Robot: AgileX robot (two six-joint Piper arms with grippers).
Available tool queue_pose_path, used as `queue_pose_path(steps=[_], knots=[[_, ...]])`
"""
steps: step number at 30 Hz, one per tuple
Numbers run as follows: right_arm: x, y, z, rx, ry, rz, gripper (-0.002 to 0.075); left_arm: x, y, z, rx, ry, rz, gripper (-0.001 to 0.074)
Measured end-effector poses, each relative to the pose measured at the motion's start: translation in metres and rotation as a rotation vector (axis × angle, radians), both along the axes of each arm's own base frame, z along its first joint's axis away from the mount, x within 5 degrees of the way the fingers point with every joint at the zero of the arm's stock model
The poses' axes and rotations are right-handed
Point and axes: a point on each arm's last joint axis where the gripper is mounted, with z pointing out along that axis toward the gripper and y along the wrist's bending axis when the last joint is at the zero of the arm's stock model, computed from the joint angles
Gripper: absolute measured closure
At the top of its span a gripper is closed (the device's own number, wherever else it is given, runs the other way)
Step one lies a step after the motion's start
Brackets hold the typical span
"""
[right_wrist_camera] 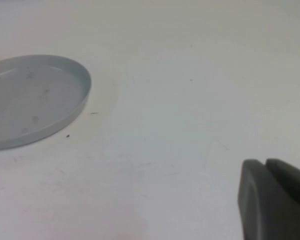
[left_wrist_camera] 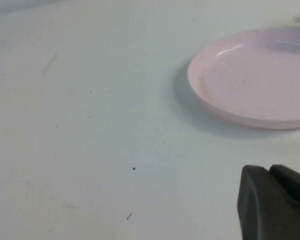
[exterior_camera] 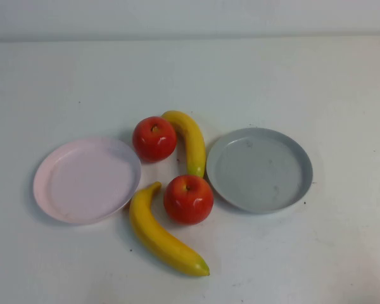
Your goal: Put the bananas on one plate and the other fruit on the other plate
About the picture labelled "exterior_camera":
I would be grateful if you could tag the yellow plastic banana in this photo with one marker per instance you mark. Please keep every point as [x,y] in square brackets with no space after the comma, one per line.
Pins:
[161,234]
[193,142]

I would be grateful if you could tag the red plastic apple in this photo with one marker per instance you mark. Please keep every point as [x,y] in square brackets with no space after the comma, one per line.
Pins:
[188,202]
[153,142]

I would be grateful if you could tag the pink round plate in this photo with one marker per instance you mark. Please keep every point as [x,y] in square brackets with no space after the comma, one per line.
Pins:
[88,183]

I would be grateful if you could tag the grey round plate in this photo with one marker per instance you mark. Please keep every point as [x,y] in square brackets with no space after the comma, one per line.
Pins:
[259,171]

